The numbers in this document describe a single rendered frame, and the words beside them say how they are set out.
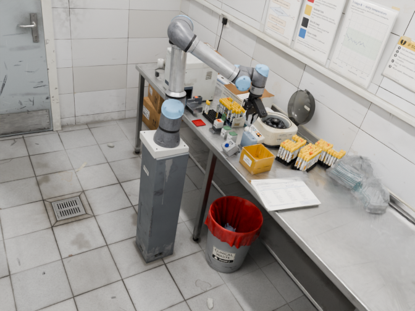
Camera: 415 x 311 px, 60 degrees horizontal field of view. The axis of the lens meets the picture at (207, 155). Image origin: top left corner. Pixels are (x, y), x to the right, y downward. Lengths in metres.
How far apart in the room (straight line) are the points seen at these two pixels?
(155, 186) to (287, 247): 0.99
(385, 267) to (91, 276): 1.69
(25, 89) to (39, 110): 0.24
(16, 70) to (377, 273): 3.00
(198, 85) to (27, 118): 1.79
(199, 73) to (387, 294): 1.67
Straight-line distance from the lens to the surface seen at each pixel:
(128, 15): 3.59
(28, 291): 2.51
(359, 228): 1.92
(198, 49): 1.78
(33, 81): 3.53
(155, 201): 2.15
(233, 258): 2.45
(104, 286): 2.46
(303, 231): 1.75
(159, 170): 2.00
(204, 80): 2.52
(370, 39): 2.14
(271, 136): 2.20
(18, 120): 3.69
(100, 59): 3.65
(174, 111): 1.88
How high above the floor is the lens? 2.03
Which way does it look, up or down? 35 degrees down
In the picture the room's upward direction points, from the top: 11 degrees clockwise
